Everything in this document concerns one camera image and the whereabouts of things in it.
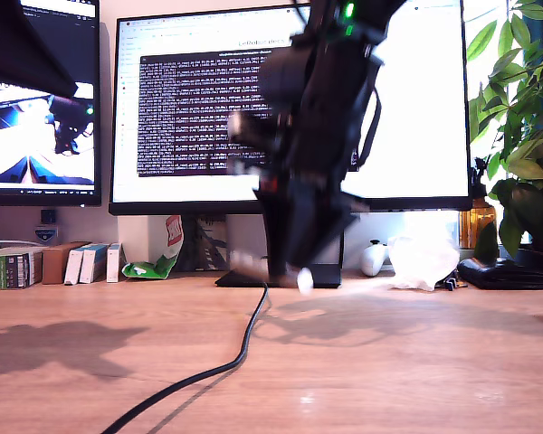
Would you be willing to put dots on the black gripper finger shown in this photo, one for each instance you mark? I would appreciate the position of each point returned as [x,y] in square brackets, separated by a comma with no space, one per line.
[280,226]
[326,217]

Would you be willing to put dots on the grey picture card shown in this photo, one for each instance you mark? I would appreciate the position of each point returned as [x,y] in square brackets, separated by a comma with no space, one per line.
[212,244]

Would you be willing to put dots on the white crumpled plastic bag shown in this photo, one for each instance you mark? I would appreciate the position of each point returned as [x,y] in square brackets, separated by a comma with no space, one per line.
[423,262]

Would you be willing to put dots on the green Jenkki gum bag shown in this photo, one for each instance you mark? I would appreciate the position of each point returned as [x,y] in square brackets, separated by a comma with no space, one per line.
[154,269]

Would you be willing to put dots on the small orange blue object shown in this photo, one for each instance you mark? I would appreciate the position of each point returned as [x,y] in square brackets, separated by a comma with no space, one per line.
[450,283]

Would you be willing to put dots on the large black Huawei monitor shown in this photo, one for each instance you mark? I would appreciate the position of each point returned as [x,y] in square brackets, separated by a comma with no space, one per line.
[185,113]

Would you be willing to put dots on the amber glass pump bottle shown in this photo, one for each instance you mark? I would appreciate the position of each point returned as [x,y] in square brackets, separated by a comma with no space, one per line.
[477,217]

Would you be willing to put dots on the white blue slim box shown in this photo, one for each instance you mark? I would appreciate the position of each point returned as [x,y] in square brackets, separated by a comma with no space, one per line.
[89,266]
[72,267]
[113,264]

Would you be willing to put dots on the black pouch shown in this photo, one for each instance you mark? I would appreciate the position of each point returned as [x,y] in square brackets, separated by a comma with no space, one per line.
[502,273]

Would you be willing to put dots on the dark plant pot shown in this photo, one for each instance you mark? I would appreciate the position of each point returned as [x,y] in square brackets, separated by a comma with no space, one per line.
[540,257]

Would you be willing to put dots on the green leafy houseplant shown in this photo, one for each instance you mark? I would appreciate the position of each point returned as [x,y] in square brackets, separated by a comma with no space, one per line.
[525,113]

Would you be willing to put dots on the brown cardboard box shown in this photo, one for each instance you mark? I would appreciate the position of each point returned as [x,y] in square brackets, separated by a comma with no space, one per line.
[54,264]

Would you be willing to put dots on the small black computer monitor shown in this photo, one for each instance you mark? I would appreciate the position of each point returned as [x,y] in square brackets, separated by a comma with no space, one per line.
[40,153]

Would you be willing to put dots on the green white barcode box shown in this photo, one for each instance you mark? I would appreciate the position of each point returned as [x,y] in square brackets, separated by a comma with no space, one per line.
[18,271]

